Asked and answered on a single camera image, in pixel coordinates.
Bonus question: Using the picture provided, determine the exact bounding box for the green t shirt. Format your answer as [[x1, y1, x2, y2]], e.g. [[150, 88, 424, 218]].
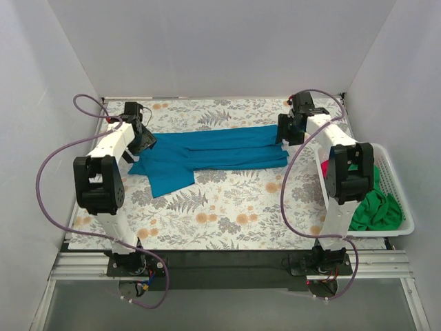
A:
[[349, 165, 404, 232]]

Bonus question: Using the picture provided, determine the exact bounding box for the floral patterned table mat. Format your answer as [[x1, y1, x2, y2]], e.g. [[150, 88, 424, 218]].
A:
[[68, 99, 356, 250]]

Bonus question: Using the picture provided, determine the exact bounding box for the magenta t shirt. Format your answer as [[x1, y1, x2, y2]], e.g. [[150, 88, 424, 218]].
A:
[[320, 160, 329, 178]]

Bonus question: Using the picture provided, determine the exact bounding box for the aluminium frame rail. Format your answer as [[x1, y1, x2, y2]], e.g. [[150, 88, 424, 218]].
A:
[[50, 252, 109, 281]]

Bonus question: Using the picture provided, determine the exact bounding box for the blue t shirt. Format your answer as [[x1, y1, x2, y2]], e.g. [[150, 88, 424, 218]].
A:
[[129, 125, 289, 198]]

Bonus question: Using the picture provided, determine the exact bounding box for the white plastic laundry basket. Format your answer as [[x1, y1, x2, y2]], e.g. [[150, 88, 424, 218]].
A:
[[314, 143, 415, 238]]

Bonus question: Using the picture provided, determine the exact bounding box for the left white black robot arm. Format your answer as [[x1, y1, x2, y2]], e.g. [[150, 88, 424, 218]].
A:
[[73, 101, 156, 276]]

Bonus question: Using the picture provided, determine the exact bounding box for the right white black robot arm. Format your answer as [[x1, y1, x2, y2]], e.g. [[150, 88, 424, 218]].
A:
[[276, 90, 374, 274]]

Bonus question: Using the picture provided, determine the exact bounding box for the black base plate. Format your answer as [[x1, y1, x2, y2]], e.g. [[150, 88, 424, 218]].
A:
[[106, 249, 355, 296]]

